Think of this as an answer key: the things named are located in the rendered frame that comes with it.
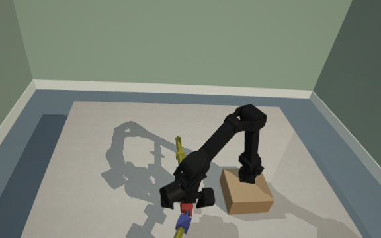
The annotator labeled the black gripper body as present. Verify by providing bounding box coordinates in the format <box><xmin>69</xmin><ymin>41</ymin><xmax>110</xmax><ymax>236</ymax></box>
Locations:
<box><xmin>160</xmin><ymin>188</ymin><xmax>216</xmax><ymax>207</ymax></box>

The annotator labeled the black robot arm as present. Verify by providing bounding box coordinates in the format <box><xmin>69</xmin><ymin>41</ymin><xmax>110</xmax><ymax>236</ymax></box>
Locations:
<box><xmin>159</xmin><ymin>104</ymin><xmax>267</xmax><ymax>206</ymax></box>

